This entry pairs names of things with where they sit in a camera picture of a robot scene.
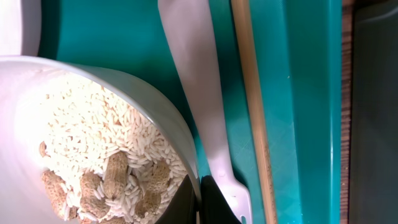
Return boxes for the rice and peanuts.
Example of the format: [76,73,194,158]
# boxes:
[39,74,187,223]

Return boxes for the teal plastic tray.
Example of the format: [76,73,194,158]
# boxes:
[39,0,342,223]

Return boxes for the white bowl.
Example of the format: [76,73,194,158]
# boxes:
[1,56,201,223]

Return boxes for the white plastic fork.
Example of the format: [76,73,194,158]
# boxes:
[158,0,252,223]

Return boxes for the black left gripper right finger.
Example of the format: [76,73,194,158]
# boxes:
[200,175,241,224]

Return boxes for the grey dishwasher rack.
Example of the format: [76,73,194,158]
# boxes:
[349,1,397,224]

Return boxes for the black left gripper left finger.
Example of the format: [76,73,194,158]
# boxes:
[155,175,197,224]

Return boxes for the white cup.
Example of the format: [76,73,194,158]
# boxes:
[1,0,42,56]

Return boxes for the wooden chopstick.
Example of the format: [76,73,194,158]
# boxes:
[231,0,278,224]

